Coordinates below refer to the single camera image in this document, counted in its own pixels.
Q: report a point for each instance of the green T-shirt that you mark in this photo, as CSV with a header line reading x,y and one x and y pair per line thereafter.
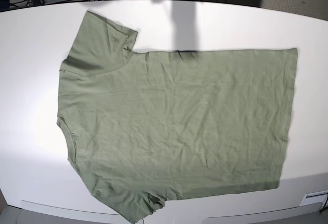
x,y
145,128

